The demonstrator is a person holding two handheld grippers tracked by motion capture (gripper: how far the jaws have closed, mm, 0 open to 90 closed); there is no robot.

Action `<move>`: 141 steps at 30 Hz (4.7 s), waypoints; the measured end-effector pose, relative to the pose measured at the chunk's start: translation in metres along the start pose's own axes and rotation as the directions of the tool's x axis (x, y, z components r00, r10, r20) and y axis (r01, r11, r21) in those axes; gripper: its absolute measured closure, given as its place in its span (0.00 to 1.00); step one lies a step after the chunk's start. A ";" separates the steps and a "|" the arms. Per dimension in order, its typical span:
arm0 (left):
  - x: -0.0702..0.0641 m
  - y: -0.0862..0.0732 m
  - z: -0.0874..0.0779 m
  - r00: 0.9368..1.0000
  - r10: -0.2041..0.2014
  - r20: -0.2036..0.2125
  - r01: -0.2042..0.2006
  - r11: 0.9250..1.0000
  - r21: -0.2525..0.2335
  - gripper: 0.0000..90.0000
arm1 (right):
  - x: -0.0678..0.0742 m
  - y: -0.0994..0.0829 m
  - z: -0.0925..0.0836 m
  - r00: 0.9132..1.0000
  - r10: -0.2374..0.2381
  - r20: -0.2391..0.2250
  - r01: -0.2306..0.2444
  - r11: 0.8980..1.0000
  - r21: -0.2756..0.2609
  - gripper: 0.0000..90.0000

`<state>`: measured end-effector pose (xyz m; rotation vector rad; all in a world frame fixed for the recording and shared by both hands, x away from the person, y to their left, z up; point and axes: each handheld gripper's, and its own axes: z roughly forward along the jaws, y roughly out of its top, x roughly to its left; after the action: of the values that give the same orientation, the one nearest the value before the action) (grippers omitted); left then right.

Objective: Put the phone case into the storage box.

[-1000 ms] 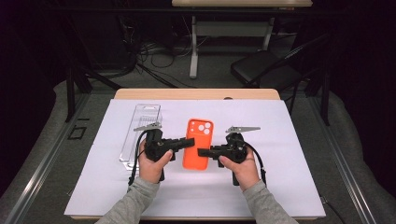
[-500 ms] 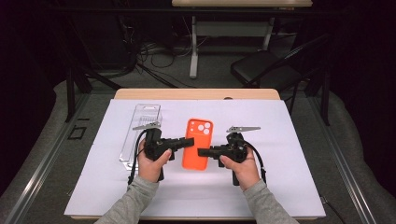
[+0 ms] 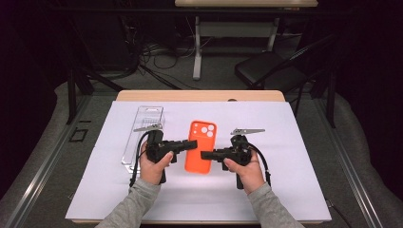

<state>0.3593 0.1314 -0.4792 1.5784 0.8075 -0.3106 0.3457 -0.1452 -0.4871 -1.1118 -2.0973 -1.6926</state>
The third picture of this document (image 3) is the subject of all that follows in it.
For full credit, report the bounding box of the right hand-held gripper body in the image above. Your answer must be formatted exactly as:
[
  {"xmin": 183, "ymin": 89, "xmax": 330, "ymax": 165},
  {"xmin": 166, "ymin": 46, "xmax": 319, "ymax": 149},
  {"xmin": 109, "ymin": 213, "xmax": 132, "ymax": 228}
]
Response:
[{"xmin": 221, "ymin": 127, "xmax": 266, "ymax": 172}]

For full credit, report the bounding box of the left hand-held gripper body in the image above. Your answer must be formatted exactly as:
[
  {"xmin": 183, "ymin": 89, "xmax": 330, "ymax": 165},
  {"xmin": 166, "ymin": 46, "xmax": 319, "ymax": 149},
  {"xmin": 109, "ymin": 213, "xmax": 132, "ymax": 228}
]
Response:
[{"xmin": 132, "ymin": 123, "xmax": 179, "ymax": 185}]

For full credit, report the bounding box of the orange phone case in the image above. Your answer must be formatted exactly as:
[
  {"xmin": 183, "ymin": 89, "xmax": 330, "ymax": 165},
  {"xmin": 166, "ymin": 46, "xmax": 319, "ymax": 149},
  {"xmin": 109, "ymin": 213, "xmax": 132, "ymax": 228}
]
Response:
[{"xmin": 184, "ymin": 120, "xmax": 218, "ymax": 175}]

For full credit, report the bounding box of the clear plastic tray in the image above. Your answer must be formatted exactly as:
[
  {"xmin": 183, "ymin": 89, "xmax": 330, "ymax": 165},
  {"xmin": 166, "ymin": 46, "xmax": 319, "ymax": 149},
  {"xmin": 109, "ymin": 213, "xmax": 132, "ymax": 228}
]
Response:
[{"xmin": 121, "ymin": 105, "xmax": 166, "ymax": 175}]

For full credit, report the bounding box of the person's left hand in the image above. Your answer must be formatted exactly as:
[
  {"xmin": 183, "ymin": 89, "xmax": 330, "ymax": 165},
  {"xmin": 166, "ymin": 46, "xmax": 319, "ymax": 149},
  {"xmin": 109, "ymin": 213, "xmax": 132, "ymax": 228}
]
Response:
[{"xmin": 139, "ymin": 142, "xmax": 175, "ymax": 186}]

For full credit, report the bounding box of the person's right hand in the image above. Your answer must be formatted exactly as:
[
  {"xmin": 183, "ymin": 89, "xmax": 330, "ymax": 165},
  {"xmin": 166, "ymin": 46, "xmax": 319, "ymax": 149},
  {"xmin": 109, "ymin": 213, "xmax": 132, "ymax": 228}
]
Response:
[{"xmin": 222, "ymin": 151, "xmax": 265, "ymax": 195}]

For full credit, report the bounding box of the white table sheet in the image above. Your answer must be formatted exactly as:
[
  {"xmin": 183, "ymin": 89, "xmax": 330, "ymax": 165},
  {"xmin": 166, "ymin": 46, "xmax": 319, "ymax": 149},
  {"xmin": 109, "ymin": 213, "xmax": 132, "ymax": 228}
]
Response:
[{"xmin": 65, "ymin": 100, "xmax": 333, "ymax": 222}]

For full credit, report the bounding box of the black folding chair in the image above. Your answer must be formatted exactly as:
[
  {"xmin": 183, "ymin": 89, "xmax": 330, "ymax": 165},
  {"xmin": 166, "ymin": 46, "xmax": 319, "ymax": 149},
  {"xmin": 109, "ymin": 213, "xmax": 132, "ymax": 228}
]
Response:
[{"xmin": 234, "ymin": 32, "xmax": 336, "ymax": 96}]

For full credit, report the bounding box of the black metal stand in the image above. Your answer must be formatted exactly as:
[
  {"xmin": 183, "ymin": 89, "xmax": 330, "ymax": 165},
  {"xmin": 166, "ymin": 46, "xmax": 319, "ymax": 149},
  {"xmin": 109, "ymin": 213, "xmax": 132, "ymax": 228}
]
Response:
[
  {"xmin": 327, "ymin": 70, "xmax": 337, "ymax": 129},
  {"xmin": 66, "ymin": 65, "xmax": 125, "ymax": 125}
]

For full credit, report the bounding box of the black metal crossbar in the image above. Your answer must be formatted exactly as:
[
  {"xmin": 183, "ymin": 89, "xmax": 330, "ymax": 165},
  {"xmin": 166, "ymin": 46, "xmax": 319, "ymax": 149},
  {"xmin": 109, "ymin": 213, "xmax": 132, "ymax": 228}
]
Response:
[{"xmin": 47, "ymin": 7, "xmax": 353, "ymax": 16}]

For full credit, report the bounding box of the desk with white legs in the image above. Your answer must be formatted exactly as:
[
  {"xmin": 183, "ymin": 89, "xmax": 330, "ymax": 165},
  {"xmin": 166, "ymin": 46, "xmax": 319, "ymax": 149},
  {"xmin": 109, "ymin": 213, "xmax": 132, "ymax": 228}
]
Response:
[{"xmin": 174, "ymin": 0, "xmax": 318, "ymax": 81}]

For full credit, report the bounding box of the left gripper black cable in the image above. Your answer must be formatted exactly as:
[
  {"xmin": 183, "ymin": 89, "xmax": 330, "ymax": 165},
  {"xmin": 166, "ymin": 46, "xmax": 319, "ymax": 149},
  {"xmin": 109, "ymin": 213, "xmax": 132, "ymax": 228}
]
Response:
[{"xmin": 128, "ymin": 131, "xmax": 150, "ymax": 188}]

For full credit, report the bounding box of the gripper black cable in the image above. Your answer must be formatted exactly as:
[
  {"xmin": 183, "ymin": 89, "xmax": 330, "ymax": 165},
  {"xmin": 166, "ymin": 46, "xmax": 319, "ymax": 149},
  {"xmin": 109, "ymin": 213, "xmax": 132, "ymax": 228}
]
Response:
[
  {"xmin": 128, "ymin": 131, "xmax": 150, "ymax": 188},
  {"xmin": 248, "ymin": 142, "xmax": 272, "ymax": 187}
]

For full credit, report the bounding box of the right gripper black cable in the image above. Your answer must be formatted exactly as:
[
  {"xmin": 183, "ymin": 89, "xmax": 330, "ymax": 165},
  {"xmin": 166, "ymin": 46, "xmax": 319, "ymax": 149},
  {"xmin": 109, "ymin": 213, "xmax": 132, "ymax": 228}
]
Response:
[{"xmin": 248, "ymin": 142, "xmax": 272, "ymax": 187}]

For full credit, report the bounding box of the bundle of floor cables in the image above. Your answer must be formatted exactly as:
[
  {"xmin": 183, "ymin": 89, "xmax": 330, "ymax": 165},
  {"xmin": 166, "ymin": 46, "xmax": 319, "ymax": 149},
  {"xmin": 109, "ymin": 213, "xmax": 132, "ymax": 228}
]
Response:
[{"xmin": 120, "ymin": 15, "xmax": 198, "ymax": 91}]

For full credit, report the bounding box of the black floor cable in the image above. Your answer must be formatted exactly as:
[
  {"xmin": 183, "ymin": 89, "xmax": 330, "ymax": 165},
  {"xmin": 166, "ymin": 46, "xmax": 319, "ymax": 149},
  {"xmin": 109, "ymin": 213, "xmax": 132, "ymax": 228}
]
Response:
[{"xmin": 325, "ymin": 199, "xmax": 354, "ymax": 228}]

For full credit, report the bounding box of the aluminium floor rail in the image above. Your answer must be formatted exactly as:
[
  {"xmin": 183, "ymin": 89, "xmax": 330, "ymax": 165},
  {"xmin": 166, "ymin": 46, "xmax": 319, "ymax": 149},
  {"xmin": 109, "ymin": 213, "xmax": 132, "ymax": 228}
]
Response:
[
  {"xmin": 6, "ymin": 94, "xmax": 93, "ymax": 228},
  {"xmin": 317, "ymin": 98, "xmax": 384, "ymax": 228}
]

